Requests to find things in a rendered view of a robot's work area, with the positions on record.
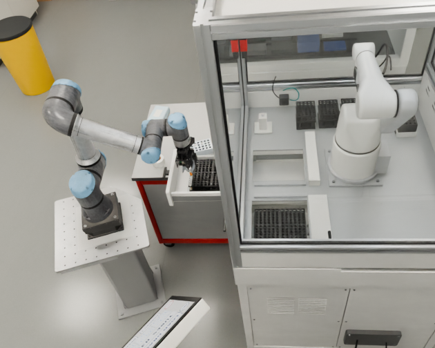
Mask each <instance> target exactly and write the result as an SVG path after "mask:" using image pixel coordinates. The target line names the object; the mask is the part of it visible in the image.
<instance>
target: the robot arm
mask: <svg viewBox="0 0 435 348"><path fill-rule="evenodd" d="M80 97H81V88H80V87H79V85H78V84H76V83H75V82H73V81H71V80H69V79H58V80H57V81H55V82H54V84H53V85H52V86H51V87H50V92H49V93H48V96H47V98H46V100H45V102H44V103H43V106H42V115H43V118H44V119H45V121H46V123H47V124H48V125H49V126H50V127H52V128H53V129H54V130H56V131H57V132H59V133H61V134H63V135H67V136H69V138H70V140H71V142H72V145H73V147H74V149H75V152H76V157H75V160H76V162H77V165H78V167H79V168H78V171H77V172H76V173H75V174H74V175H72V177H71V178H70V180H69V188H70V191H71V193H72V194H73V195H74V196H75V198H76V200H77V201H78V202H79V204H80V206H81V213H82V215H83V217H84V219H85V220H86V221H87V222H91V223H97V222H101V221H103V220H105V219H106V218H107V217H108V216H109V215H110V214H111V213H112V211H113V203H112V201H111V200H110V198H109V197H107V196H106V195H104V194H103V193H102V191H101V189H100V184H101V181H102V177H103V174H104V169H105V168H106V156H105V155H104V153H103V152H100V150H99V149H97V148H95V147H94V145H93V142H92V141H94V142H99V143H101V144H105V145H108V146H112V147H115V148H119V149H122V150H124V151H128V152H131V153H135V154H138V155H141V159H142V161H144V162H145V163H147V164H154V163H156V162H157V161H158V160H159V158H160V154H161V148H162V141H163V137H167V136H172V138H173V143H174V145H175V147H176V149H177V155H176V158H175V162H176V165H177V168H178V165H179V166H182V172H184V170H186V171H187V172H189V168H190V167H191V173H193V171H194V169H195V165H196V162H197V155H196V153H195V152H194V150H193V149H192V148H190V147H191V146H192V145H193V144H194V143H195V138H194V137H189V130H188V126H187V121H186V118H185V116H184V115H183V114H182V113H173V114H170V115H169V116H168V119H149V120H144V121H143V122H142V135H143V136H144V137H141V136H139V135H135V134H132V133H129V132H126V131H123V130H120V129H117V128H113V127H110V126H107V125H104V124H100V123H98V122H94V121H91V120H89V119H85V118H83V116H82V113H83V111H84V108H83V106H82V104H81V100H80ZM178 161H179V163H178Z"/></svg>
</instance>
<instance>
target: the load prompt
mask: <svg viewBox="0 0 435 348"><path fill-rule="evenodd" d="M182 314H183V313H180V312H177V313H176V315H175V316H174V317H173V318H172V319H171V320H170V321H169V322H168V323H167V324H166V326H165V327H164V328H163V329H162V330H161V331H160V332H159V333H158V334H157V335H156V337H154V339H152V340H151V341H150V342H149V343H148V344H147V346H146V347H145V348H151V347H152V346H153V345H154V344H155V343H156V342H157V341H158V340H159V339H160V338H161V337H162V335H163V334H164V333H165V332H166V331H167V330H168V329H169V328H170V327H171V325H172V324H173V323H174V322H175V321H176V320H177V319H178V318H179V317H180V316H181V315H182Z"/></svg>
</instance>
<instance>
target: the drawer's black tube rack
mask: <svg viewBox="0 0 435 348"><path fill-rule="evenodd" d="M211 160H212V164H211ZM197 161H198V162H196V165H195V170H194V175H193V183H192V190H191V189H189V191H220V187H219V182H218V174H217V170H216V165H215V160H214V159H198V160H197ZM201 161H202V162H201ZM204 161H205V162H204ZM197 163H198V164H197ZM204 163H205V164H204ZM207 163H208V164H207Z"/></svg>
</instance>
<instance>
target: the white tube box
mask: <svg viewBox="0 0 435 348"><path fill-rule="evenodd" d="M201 142H203V145H201ZM194 144H196V146H194ZM194 144H193V145H192V146H191V147H190V148H192V149H194V152H195V153H196V155H208V154H211V153H213V146H212V143H211V139H210V138H209V139H203V140H200V141H196V142H195V143H194Z"/></svg>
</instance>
